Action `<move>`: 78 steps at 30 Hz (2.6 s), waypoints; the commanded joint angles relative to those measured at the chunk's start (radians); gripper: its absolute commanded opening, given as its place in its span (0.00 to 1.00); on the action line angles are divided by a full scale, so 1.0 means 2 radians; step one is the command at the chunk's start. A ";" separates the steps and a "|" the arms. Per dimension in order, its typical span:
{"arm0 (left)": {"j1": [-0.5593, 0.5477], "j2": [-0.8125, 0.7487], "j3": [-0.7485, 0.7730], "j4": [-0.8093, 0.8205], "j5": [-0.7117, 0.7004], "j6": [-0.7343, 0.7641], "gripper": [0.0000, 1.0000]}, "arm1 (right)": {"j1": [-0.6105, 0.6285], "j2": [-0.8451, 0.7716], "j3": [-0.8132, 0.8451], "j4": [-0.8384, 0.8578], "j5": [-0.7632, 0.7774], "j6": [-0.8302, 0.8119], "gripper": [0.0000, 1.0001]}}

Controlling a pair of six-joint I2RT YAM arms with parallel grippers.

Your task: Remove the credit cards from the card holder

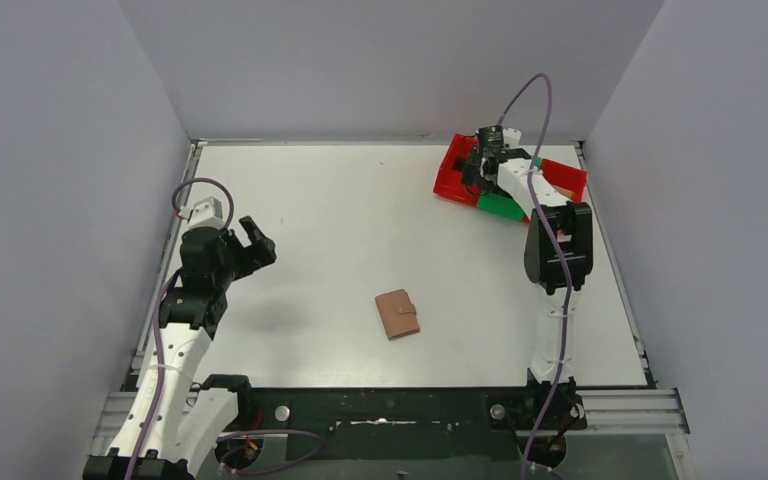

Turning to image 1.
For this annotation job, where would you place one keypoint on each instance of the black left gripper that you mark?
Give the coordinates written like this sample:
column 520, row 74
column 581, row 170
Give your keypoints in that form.
column 244, row 250

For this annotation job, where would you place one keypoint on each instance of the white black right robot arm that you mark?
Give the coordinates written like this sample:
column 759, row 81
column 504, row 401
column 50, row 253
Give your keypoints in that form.
column 558, row 252

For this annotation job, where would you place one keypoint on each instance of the green plastic bin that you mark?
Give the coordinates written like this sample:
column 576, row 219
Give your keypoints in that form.
column 503, row 206

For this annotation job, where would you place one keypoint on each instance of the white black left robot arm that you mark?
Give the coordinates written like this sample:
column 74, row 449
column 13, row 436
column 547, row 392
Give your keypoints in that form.
column 158, row 438

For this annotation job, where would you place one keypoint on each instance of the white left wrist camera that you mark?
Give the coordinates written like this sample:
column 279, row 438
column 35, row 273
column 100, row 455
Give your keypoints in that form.
column 206, row 213

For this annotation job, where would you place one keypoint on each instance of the aluminium table edge rail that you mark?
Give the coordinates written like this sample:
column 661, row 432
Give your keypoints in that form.
column 164, row 260

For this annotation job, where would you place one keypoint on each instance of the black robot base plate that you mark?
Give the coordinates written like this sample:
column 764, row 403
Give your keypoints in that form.
column 491, row 423

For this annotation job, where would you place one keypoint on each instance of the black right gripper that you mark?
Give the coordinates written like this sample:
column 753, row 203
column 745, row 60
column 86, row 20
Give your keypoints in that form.
column 475, row 168

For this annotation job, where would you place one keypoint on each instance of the tan leather card holder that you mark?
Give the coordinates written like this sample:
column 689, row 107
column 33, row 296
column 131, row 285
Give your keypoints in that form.
column 397, row 313

